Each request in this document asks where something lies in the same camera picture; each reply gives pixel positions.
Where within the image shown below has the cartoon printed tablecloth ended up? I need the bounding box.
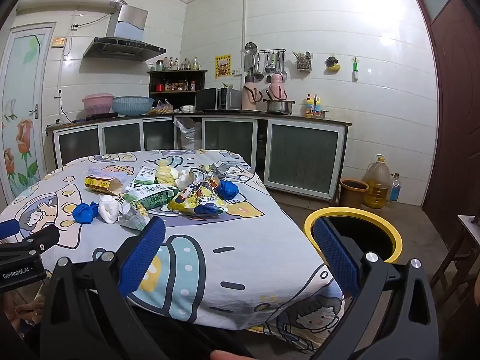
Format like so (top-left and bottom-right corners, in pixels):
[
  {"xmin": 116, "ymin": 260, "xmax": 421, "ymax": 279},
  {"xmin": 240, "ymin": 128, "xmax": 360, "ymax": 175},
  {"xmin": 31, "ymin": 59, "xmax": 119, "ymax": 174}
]
[{"xmin": 0, "ymin": 149, "xmax": 346, "ymax": 353}]

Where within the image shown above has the white tissue wad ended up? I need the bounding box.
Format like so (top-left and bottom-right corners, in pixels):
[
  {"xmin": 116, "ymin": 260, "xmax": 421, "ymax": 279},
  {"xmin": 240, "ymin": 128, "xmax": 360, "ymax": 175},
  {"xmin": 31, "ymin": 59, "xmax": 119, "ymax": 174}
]
[{"xmin": 175, "ymin": 169, "xmax": 196, "ymax": 190}]

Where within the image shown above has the large cooking oil jug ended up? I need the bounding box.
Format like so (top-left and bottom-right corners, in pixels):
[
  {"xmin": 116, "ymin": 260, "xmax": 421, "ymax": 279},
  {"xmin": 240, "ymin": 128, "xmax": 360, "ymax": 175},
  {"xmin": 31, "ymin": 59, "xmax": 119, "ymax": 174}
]
[{"xmin": 362, "ymin": 154, "xmax": 392, "ymax": 209}]

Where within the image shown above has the wooden stool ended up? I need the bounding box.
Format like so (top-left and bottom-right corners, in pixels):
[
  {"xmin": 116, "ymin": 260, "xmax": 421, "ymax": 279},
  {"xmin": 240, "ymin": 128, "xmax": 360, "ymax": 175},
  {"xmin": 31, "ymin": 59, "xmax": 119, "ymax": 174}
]
[{"xmin": 429, "ymin": 214, "xmax": 480, "ymax": 297}]

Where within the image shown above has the crumpled yellow paper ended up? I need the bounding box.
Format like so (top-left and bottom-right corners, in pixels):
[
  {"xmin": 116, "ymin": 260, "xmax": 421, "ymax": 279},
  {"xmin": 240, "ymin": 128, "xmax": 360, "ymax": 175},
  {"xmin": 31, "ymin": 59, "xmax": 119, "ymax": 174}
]
[{"xmin": 154, "ymin": 159, "xmax": 181, "ymax": 184}]

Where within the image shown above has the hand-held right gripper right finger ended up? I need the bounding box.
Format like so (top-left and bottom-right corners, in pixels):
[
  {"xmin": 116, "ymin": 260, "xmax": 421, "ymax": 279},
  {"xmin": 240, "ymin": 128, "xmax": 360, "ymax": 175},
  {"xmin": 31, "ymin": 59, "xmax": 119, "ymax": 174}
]
[{"xmin": 311, "ymin": 217, "xmax": 439, "ymax": 360}]

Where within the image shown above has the blue crumpled bag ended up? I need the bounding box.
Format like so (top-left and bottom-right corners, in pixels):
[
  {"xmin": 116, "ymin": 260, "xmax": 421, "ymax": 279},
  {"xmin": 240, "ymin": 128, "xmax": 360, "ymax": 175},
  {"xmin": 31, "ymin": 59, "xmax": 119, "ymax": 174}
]
[{"xmin": 217, "ymin": 180, "xmax": 240, "ymax": 200}]

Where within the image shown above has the blue water bottle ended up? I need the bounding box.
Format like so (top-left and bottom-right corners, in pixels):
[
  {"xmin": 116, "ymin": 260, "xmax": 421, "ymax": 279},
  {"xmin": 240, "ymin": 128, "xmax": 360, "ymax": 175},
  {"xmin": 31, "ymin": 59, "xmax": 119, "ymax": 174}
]
[{"xmin": 389, "ymin": 172, "xmax": 401, "ymax": 202}]

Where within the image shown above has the white woven sack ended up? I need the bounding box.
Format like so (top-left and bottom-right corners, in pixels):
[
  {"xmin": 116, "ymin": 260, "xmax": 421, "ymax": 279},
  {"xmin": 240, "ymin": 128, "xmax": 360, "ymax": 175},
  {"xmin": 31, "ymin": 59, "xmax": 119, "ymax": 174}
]
[{"xmin": 176, "ymin": 117, "xmax": 203, "ymax": 151}]

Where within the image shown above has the blue plastic basket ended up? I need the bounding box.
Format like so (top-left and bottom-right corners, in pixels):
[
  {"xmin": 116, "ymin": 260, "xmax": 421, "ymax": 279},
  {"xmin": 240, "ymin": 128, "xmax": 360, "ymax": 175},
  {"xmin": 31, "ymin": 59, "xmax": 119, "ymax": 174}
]
[{"xmin": 112, "ymin": 96, "xmax": 155, "ymax": 116}]

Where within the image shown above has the glass door with flower print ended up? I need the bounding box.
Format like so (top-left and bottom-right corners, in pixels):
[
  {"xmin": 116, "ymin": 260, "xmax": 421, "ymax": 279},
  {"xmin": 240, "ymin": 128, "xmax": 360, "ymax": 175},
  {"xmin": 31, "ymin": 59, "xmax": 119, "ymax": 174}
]
[{"xmin": 0, "ymin": 22, "xmax": 57, "ymax": 199}]

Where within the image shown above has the brown wooden door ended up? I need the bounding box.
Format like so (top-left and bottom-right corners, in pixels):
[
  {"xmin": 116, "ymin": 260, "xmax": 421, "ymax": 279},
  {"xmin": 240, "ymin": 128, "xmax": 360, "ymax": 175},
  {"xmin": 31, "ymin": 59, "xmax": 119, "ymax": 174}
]
[{"xmin": 414, "ymin": 0, "xmax": 480, "ymax": 233}]

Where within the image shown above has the wire chopstick holder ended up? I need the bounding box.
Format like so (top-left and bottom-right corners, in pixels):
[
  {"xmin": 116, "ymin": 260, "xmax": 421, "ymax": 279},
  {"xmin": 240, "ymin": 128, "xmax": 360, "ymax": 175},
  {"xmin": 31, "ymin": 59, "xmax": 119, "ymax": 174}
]
[{"xmin": 292, "ymin": 50, "xmax": 313, "ymax": 70}]

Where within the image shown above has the black microwave oven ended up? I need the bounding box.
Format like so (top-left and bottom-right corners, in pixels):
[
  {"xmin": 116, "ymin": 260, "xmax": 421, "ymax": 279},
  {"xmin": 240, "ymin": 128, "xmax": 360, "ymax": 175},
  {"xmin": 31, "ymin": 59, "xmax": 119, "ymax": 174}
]
[{"xmin": 195, "ymin": 87, "xmax": 242, "ymax": 112}]

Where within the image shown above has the white exhaust duct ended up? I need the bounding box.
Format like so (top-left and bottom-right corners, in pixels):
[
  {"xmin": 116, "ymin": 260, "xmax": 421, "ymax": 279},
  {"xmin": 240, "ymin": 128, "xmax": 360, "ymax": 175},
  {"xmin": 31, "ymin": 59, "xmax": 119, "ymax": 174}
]
[{"xmin": 17, "ymin": 0, "xmax": 128, "ymax": 14}]

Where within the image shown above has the dark wooden spice shelf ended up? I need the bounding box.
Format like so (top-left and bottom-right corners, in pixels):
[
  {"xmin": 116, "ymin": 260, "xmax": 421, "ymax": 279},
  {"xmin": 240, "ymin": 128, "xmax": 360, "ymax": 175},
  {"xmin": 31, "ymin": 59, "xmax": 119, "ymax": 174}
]
[{"xmin": 147, "ymin": 69, "xmax": 208, "ymax": 111}]

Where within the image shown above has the flat white green milk carton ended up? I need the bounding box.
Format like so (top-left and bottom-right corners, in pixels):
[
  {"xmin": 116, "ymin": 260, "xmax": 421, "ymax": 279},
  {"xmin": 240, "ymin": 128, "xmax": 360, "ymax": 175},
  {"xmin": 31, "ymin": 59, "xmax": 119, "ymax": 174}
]
[{"xmin": 125, "ymin": 166, "xmax": 158, "ymax": 192}]

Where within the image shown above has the steel cooking pot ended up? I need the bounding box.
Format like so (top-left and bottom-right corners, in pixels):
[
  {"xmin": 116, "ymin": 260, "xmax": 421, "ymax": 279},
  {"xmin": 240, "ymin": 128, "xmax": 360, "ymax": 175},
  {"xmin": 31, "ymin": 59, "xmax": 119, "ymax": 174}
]
[{"xmin": 262, "ymin": 98, "xmax": 296, "ymax": 116}]

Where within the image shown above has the brown plastic bucket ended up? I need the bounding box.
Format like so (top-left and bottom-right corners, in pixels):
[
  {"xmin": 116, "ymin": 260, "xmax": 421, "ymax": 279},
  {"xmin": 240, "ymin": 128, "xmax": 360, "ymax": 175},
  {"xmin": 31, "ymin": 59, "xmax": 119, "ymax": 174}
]
[{"xmin": 340, "ymin": 179, "xmax": 370, "ymax": 208}]

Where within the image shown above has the kitchen counter cabinet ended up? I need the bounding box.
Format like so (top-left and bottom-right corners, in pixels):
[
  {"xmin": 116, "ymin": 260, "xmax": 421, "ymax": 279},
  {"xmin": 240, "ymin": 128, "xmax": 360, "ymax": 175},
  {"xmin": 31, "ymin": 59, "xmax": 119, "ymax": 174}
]
[{"xmin": 46, "ymin": 112, "xmax": 353, "ymax": 200}]

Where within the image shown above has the steel range hood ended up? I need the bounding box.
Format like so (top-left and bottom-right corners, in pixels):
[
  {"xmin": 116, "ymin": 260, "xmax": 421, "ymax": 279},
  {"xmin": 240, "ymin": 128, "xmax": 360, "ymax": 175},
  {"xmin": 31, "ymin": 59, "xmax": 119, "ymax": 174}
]
[{"xmin": 82, "ymin": 5, "xmax": 167, "ymax": 61}]

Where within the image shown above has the person's left hand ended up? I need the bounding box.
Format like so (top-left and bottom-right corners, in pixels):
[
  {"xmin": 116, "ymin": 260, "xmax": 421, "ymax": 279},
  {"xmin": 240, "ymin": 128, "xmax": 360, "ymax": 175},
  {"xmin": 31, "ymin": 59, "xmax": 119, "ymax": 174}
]
[{"xmin": 8, "ymin": 297, "xmax": 44, "ymax": 336}]

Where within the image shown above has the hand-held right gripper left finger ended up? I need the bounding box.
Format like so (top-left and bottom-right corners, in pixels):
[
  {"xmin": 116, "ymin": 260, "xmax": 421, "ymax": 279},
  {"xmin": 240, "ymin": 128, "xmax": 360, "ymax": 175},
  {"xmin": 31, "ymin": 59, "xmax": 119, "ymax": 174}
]
[{"xmin": 39, "ymin": 215, "xmax": 166, "ymax": 360}]

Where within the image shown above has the yellow cartoon snack bag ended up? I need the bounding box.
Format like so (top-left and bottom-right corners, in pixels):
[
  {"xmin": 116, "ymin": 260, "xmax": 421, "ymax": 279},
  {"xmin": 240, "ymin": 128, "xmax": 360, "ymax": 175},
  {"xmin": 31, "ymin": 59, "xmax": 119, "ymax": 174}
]
[{"xmin": 167, "ymin": 180, "xmax": 229, "ymax": 216}]

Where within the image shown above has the white plastic bag ball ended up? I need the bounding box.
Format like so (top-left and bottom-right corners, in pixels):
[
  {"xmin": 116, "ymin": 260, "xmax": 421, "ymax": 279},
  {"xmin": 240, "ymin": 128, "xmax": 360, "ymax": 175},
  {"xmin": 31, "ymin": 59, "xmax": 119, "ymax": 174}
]
[{"xmin": 98, "ymin": 194, "xmax": 121, "ymax": 225}]

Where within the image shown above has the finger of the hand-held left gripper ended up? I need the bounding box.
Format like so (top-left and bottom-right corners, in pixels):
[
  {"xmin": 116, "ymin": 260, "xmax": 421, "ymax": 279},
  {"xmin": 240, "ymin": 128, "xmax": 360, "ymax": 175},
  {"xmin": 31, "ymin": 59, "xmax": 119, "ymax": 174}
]
[
  {"xmin": 20, "ymin": 225, "xmax": 61, "ymax": 253},
  {"xmin": 0, "ymin": 219, "xmax": 22, "ymax": 241}
]

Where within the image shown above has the pale purple plastic bag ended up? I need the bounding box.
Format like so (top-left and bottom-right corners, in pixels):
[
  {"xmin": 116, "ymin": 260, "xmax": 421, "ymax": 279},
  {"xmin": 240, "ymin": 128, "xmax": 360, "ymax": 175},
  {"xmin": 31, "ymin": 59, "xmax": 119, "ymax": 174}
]
[{"xmin": 87, "ymin": 163, "xmax": 136, "ymax": 181}]

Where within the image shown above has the pink plastic basin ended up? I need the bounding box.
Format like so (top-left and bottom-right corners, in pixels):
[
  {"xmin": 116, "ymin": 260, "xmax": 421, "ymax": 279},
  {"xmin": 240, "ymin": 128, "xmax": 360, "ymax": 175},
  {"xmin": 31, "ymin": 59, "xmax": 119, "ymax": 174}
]
[{"xmin": 82, "ymin": 94, "xmax": 115, "ymax": 116}]

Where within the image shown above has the plastic bag of food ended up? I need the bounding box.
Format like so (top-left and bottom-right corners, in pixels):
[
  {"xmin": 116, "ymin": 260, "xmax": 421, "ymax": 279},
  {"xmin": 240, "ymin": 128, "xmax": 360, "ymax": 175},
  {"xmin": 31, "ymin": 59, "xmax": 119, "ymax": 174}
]
[{"xmin": 148, "ymin": 99, "xmax": 175, "ymax": 115}]

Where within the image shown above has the yellow wall poster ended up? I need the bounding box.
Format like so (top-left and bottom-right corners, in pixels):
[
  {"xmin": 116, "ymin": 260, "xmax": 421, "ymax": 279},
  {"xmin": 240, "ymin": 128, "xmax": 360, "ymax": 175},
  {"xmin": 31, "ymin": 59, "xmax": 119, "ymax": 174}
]
[{"xmin": 214, "ymin": 55, "xmax": 232, "ymax": 79}]

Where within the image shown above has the row of condiment bottles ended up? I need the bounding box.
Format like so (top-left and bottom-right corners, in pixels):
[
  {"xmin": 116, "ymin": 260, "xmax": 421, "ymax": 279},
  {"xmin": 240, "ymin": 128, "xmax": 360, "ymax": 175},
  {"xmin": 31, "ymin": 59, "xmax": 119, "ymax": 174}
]
[{"xmin": 155, "ymin": 56, "xmax": 201, "ymax": 71}]

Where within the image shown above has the crushed green milk carton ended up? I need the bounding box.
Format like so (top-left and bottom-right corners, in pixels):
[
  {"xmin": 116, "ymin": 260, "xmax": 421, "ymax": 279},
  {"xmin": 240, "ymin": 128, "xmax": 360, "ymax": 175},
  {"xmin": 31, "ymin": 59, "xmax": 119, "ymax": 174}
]
[{"xmin": 122, "ymin": 185, "xmax": 181, "ymax": 211}]

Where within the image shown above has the black bin with yellow rim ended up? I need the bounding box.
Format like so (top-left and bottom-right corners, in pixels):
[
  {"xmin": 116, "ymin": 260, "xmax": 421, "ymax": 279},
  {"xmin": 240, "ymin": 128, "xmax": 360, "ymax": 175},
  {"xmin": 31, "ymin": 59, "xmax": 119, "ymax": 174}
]
[{"xmin": 304, "ymin": 207, "xmax": 404, "ymax": 265}]

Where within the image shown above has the pink thermos with dark strap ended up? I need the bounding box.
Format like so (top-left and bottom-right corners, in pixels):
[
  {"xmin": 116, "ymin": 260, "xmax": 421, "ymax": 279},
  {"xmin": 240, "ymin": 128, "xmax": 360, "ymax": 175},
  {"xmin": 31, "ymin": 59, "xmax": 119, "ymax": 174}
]
[{"xmin": 242, "ymin": 76, "xmax": 263, "ymax": 111}]

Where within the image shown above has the row of hanging kitchen utensils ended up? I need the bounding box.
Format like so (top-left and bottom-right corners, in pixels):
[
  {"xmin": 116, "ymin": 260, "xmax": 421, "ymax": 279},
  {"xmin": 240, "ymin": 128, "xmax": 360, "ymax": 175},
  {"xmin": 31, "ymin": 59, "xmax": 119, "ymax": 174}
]
[{"xmin": 244, "ymin": 42, "xmax": 288, "ymax": 83}]

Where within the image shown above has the yellow cardboard box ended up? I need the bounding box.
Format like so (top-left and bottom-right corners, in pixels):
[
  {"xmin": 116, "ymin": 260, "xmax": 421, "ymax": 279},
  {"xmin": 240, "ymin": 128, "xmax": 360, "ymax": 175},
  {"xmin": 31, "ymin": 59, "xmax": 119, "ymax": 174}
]
[{"xmin": 84, "ymin": 174, "xmax": 124, "ymax": 196}]

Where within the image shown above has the yellow dish soap bottle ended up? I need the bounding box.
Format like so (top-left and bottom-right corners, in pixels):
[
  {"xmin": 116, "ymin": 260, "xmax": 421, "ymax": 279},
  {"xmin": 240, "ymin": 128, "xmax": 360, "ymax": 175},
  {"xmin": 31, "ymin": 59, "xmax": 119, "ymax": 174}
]
[{"xmin": 304, "ymin": 94, "xmax": 322, "ymax": 118}]

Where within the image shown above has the crinkled grey snack wrapper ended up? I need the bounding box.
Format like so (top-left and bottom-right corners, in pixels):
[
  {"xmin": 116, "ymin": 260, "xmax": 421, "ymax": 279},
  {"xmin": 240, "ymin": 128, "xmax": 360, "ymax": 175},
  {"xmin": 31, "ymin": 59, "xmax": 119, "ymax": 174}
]
[{"xmin": 191, "ymin": 163, "xmax": 226, "ymax": 184}]

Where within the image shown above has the row of spice jars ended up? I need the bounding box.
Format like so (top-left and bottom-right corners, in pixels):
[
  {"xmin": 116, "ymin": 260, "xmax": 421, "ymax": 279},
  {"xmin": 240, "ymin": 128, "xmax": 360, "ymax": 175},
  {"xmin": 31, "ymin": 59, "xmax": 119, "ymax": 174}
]
[{"xmin": 155, "ymin": 79, "xmax": 197, "ymax": 92}]

